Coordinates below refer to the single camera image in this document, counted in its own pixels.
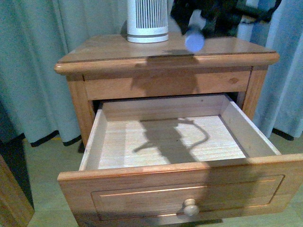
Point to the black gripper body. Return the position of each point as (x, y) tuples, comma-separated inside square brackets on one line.
[(222, 16)]

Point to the white medicine bottle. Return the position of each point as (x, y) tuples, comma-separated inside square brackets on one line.
[(194, 39)]

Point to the wooden drawer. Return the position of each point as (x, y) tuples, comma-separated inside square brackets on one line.
[(160, 161)]

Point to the white ribbed air purifier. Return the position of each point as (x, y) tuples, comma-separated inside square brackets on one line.
[(147, 21)]

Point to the wooden nightstand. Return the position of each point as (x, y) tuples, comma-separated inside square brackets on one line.
[(109, 67)]

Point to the grey curtain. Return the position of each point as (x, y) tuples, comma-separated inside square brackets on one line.
[(35, 102)]

